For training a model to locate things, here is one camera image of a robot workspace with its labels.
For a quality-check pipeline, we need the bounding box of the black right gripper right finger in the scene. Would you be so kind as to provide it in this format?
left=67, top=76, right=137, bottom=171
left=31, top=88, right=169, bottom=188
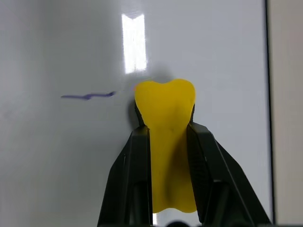
left=186, top=105, right=273, bottom=227

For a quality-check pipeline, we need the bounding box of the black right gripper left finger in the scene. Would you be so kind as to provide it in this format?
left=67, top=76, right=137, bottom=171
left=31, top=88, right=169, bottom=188
left=97, top=104, right=154, bottom=227

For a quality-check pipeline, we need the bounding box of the yellow foam eraser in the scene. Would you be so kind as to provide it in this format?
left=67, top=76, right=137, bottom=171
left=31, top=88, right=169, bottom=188
left=134, top=78, right=197, bottom=214

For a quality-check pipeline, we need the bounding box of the white board with black frame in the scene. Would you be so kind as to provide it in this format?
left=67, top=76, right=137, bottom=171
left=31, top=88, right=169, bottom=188
left=0, top=0, right=277, bottom=227

